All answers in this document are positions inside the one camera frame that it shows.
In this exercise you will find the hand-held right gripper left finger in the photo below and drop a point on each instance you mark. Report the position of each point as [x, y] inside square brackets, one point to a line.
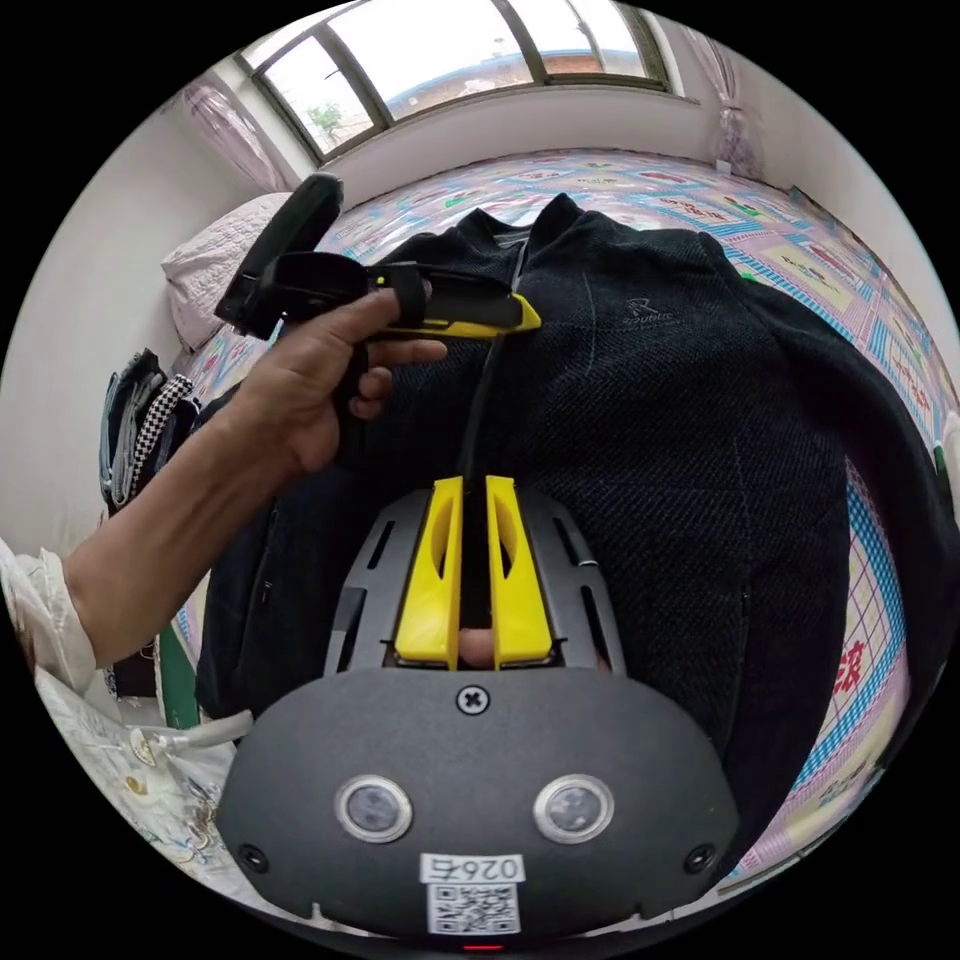
[435, 600]

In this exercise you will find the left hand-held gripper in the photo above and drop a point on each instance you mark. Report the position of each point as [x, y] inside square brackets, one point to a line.
[315, 285]

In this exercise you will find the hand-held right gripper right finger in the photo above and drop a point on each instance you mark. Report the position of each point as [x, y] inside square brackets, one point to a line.
[517, 607]

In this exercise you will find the black jacket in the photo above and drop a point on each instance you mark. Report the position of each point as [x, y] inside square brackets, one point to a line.
[660, 465]

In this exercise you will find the person's left forearm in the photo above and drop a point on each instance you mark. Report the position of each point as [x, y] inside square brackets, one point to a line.
[172, 525]

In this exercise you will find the person's right hand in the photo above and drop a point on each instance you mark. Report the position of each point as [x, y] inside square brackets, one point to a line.
[476, 649]

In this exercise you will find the person's left hand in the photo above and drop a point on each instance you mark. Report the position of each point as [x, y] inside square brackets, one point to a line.
[322, 382]

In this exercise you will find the white quilted pillow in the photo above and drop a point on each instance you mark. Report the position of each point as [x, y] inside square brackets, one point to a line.
[217, 255]

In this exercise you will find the window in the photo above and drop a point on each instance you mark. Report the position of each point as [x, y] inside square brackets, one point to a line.
[465, 52]

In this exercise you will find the sheer pink curtain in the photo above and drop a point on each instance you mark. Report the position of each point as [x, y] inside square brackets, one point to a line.
[731, 112]
[240, 135]

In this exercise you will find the pile of clothes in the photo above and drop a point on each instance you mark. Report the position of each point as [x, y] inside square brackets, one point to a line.
[142, 427]

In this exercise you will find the bed with printed sheet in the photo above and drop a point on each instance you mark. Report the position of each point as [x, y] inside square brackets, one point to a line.
[825, 262]

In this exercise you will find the person's body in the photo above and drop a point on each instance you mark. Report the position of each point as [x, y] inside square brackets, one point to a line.
[97, 750]

